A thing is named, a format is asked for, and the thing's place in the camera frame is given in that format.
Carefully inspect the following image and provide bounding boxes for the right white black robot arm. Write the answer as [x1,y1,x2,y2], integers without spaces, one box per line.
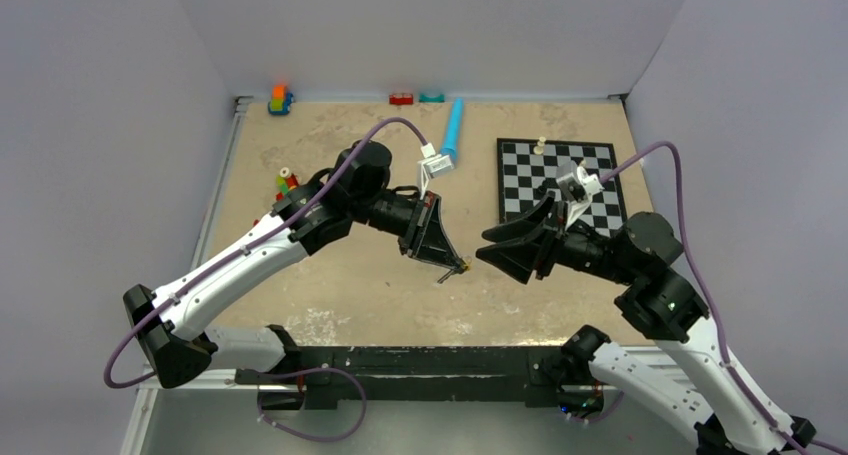
[476,197,816,454]

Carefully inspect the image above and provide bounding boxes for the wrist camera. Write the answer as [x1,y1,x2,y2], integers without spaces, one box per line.
[555,162,603,229]
[416,143,455,199]

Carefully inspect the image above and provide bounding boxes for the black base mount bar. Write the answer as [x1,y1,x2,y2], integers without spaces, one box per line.
[234,346,622,417]

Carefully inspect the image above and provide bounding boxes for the colourful toy car blocks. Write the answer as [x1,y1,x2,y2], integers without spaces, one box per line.
[267,84,294,116]

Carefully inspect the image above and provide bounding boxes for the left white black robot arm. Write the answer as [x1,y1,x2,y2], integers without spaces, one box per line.
[123,141,468,388]

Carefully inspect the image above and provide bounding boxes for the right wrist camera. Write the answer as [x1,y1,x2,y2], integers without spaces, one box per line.
[555,162,603,229]

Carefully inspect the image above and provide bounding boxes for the black white chessboard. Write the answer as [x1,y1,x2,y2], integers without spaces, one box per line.
[496,138,629,236]

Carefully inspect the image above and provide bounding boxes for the teal toy piece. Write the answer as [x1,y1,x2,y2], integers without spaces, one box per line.
[418,92,445,104]

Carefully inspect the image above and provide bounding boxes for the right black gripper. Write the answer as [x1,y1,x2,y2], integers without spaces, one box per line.
[474,189,636,283]

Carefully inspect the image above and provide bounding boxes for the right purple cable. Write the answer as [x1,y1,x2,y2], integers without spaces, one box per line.
[563,140,848,455]

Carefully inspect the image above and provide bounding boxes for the aluminium frame rail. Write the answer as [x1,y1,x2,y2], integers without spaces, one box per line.
[119,97,256,455]

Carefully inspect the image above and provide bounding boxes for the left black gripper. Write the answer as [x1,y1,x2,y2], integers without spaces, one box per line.
[349,188,461,269]

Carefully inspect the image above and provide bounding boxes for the white chess piece top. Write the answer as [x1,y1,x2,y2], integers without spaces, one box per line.
[533,137,546,155]

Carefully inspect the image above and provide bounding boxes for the red toy block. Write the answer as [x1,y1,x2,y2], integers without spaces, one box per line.
[388,92,415,106]

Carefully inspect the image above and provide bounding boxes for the blue cylinder tube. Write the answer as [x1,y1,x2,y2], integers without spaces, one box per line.
[440,98,465,165]

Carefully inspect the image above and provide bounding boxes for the colourful block stack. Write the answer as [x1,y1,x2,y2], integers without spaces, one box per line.
[276,167,299,201]

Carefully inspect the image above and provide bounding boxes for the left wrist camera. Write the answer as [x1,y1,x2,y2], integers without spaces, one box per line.
[416,143,455,199]

